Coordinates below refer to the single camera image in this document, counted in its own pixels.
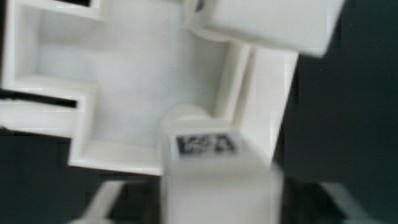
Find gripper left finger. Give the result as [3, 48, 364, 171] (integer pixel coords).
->
[67, 179, 161, 224]

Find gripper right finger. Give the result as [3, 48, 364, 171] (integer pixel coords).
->
[282, 178, 387, 224]

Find white chair seat part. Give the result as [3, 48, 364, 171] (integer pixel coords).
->
[0, 0, 296, 175]

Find white chair leg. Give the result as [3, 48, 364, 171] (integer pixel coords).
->
[182, 0, 344, 57]
[158, 104, 282, 224]

